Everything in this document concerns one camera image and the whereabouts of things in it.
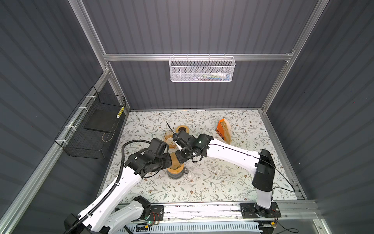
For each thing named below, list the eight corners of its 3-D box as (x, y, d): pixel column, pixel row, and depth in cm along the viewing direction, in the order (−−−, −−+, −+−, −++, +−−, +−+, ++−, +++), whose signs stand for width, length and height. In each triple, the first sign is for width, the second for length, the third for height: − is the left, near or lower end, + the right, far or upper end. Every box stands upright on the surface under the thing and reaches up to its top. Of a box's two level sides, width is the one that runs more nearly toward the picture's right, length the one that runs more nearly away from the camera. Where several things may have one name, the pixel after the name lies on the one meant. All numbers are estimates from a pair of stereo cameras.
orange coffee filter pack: (224, 145, 101) (227, 137, 93) (214, 129, 111) (216, 120, 102) (232, 142, 103) (236, 134, 95) (222, 127, 112) (225, 118, 104)
